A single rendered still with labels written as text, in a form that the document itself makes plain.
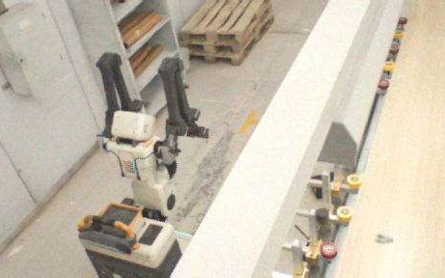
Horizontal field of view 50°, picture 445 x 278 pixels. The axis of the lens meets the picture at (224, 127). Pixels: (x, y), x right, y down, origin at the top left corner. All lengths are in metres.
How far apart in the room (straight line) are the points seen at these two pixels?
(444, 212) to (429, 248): 0.25
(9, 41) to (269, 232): 3.47
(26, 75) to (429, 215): 2.94
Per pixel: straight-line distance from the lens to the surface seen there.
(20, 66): 3.90
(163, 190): 2.94
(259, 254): 0.44
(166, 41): 5.33
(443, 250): 2.48
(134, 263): 2.86
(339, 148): 0.73
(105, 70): 2.83
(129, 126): 2.69
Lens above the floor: 2.81
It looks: 36 degrees down
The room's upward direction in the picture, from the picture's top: 12 degrees counter-clockwise
